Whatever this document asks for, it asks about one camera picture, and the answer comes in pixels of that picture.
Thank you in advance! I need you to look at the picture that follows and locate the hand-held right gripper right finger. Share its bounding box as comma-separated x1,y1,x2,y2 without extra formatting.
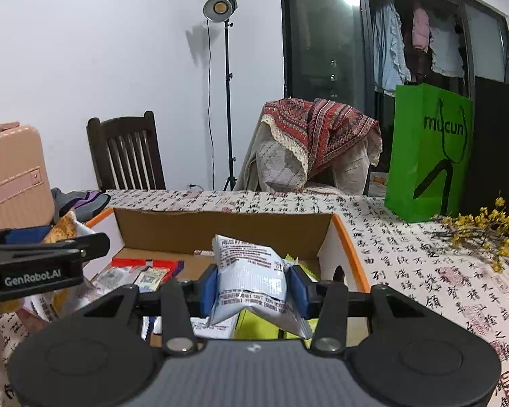
287,264,428,356

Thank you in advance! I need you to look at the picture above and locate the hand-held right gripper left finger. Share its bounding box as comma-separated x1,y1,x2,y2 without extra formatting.
80,264,220,356

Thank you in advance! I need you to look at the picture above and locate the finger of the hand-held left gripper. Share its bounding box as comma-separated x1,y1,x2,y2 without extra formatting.
0,232,111,269
0,226,54,245

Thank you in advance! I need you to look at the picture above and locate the pile of snack packets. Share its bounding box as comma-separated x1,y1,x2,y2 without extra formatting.
21,277,238,342

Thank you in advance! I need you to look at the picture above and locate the orange patterned snack packet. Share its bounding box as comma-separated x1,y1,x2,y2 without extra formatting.
42,210,97,247

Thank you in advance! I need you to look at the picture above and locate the white snack packet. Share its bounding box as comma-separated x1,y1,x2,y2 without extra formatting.
208,234,314,341

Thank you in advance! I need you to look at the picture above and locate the lime green snack packet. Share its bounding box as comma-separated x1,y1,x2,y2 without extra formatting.
234,254,321,341

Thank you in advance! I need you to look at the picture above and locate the orange cardboard box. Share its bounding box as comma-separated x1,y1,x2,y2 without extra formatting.
85,207,372,346

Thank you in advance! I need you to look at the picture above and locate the silver snack packet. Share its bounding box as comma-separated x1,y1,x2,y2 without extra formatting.
94,265,171,294

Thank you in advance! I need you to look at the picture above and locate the red snack packet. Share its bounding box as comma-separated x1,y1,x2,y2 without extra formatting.
111,257,185,278

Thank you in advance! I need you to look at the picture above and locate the grey purple pouch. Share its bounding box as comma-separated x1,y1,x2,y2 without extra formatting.
51,187,112,223

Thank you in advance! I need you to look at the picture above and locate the pink suitcase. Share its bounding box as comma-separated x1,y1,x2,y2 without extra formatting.
0,121,56,230

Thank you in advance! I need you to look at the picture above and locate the calligraphy print tablecloth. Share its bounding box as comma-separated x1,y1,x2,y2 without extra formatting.
0,189,509,407

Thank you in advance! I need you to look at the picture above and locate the dark wooden chair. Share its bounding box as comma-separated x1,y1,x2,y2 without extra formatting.
87,111,167,191

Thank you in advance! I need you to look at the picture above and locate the beige quilted covered chair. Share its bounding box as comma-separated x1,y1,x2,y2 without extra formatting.
234,114,382,193

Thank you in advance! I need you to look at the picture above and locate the red patterned cloth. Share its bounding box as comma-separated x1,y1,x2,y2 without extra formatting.
262,97,383,181

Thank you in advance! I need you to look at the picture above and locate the green paper bag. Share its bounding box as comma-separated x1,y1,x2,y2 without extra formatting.
384,82,476,223

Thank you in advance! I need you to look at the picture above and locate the yellow flower branch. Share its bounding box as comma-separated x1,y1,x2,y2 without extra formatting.
441,197,509,273

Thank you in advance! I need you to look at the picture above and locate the studio light on stand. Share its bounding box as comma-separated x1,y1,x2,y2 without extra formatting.
203,0,238,191

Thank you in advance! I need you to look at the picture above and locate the black framed glass door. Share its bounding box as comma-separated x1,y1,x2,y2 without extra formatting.
280,0,509,198

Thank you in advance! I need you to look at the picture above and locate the hanging light blue garment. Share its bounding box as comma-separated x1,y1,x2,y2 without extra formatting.
372,0,412,96

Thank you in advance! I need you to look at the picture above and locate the hanging white garment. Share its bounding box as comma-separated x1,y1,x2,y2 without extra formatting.
428,13,466,78

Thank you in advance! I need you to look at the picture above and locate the hanging pink garment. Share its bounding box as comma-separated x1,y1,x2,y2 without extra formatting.
411,6,432,54

